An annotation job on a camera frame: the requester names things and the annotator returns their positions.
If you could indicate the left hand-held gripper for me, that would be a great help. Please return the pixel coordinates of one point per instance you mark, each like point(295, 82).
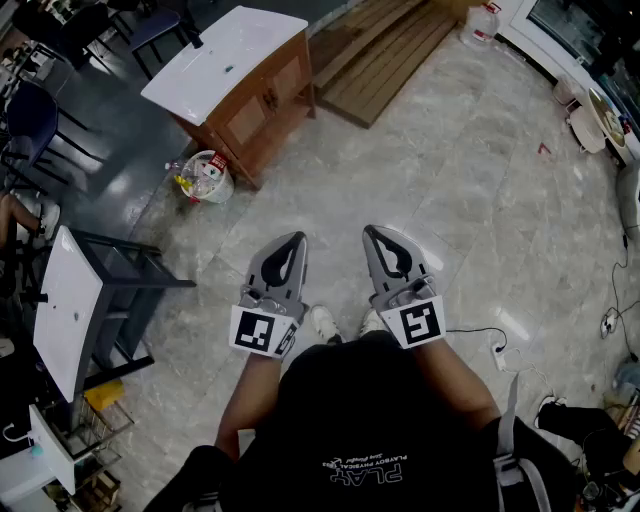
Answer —
point(252, 330)

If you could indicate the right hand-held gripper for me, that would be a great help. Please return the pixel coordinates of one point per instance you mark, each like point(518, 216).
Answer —
point(420, 322)

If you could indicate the brown wooden cabinet door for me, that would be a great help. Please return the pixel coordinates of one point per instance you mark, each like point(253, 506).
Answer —
point(285, 77)
point(247, 120)

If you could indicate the person's right forearm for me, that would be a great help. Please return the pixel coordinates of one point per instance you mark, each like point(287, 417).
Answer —
point(450, 380)

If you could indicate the person's left forearm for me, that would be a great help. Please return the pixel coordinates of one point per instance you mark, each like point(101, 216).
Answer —
point(245, 400)

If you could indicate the white sink on wooden cabinet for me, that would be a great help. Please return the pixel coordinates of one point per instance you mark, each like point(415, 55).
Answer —
point(250, 150)

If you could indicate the person's right white shoe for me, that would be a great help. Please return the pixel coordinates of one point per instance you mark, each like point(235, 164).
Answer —
point(371, 322)

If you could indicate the person's white shoe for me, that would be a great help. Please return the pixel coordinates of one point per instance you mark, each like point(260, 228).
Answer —
point(325, 322)
point(371, 322)

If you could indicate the person's left white shoe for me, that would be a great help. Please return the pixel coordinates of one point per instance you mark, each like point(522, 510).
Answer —
point(325, 322)

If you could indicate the white trash bin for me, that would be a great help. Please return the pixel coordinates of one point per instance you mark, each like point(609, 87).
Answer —
point(220, 192)

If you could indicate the red white carton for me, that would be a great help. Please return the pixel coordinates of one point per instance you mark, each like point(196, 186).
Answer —
point(216, 162)

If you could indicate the yellow wrapper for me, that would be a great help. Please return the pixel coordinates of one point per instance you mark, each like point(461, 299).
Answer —
point(181, 182)

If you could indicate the white power strip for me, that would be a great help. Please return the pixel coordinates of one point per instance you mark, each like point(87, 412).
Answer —
point(609, 325)
point(500, 357)

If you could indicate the person's black t-shirt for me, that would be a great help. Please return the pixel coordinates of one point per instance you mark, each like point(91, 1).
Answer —
point(370, 410)

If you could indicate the clear plastic bottle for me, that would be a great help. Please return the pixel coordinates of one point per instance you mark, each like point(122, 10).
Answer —
point(175, 165)

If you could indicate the wooden plank platform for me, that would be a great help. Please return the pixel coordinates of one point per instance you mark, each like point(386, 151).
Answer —
point(380, 65)

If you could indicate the yellow box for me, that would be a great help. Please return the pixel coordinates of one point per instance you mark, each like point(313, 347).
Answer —
point(102, 395)

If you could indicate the white round cart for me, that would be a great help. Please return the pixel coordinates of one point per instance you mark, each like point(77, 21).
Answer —
point(587, 127)

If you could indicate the black faucet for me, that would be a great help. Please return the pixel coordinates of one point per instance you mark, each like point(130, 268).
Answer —
point(196, 42)
point(35, 298)

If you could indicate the grey rounded object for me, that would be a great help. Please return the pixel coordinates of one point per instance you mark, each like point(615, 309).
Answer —
point(631, 200)

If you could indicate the pink waste bin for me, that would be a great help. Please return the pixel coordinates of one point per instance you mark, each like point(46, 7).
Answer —
point(567, 90)

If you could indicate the clear water jug red label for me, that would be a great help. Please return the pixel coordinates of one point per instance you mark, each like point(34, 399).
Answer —
point(480, 25)

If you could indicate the blue chair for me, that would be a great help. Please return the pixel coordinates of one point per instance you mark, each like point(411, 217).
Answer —
point(157, 27)
point(32, 117)

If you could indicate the large glass window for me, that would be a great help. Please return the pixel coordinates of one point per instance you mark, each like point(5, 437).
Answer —
point(565, 25)

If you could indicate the black chair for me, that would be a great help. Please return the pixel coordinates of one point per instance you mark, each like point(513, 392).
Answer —
point(85, 25)

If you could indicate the black metal frame stand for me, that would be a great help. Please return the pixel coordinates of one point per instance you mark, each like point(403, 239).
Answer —
point(135, 280)

